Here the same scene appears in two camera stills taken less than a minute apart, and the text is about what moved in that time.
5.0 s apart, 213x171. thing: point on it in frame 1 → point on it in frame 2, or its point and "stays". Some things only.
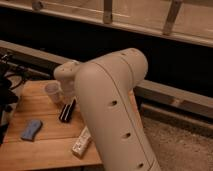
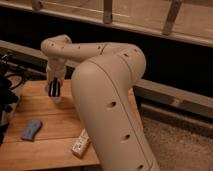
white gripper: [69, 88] → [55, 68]
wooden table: [41, 132] stays
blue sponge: [31, 130] stays
